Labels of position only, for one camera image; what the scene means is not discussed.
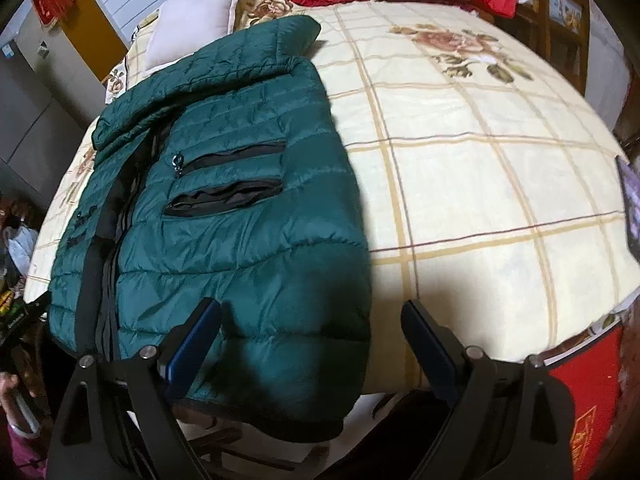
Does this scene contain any dark purple object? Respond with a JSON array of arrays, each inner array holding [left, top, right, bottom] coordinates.
[[615, 155, 640, 257]]

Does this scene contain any person's left hand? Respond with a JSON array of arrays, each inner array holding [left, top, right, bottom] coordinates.
[[0, 372, 23, 415]]

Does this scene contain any white plastic bag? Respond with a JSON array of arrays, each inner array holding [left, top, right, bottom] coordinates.
[[0, 195, 40, 273]]

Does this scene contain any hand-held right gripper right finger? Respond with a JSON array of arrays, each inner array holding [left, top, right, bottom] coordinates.
[[401, 300, 593, 480]]

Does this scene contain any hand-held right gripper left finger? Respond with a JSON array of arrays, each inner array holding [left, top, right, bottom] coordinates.
[[47, 297, 223, 480]]

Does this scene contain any floral checked bed sheet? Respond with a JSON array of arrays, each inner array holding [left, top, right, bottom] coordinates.
[[25, 0, 640, 411]]

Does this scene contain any wooden chair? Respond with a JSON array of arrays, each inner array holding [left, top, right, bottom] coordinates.
[[515, 0, 592, 96]]

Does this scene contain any grey wardrobe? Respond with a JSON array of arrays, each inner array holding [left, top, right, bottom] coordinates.
[[0, 25, 103, 198]]

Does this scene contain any red cloth with gold print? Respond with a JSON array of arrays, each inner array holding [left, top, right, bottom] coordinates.
[[549, 324, 640, 480]]

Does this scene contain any green puffer jacket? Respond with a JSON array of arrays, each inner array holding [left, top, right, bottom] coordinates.
[[47, 15, 372, 443]]

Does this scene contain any white pillow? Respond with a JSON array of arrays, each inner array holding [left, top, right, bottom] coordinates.
[[145, 0, 246, 72]]

